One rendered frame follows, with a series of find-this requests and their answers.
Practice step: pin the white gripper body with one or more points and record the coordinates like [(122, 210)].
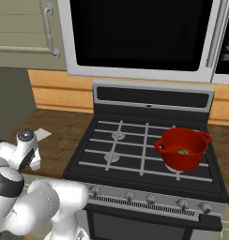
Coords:
[(36, 162)]

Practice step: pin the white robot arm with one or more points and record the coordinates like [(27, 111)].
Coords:
[(35, 203)]

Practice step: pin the grey flat spatula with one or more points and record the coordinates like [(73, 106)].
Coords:
[(42, 134)]

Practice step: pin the red pot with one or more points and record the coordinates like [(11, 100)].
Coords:
[(182, 162)]

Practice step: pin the silver stove knob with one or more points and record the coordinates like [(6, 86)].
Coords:
[(129, 196), (94, 190), (205, 207), (183, 203), (150, 199)]

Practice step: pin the black and silver stove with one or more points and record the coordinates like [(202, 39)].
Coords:
[(144, 150)]

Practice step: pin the black oven door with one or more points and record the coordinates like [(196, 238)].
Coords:
[(135, 228)]

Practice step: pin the pale green cupboard door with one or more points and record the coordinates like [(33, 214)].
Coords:
[(19, 31)]

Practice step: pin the green vegetable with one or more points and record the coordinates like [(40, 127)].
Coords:
[(183, 152)]

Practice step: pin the silver microwave oven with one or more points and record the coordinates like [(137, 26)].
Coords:
[(141, 37)]

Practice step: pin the black microwave door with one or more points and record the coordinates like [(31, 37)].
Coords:
[(138, 31)]

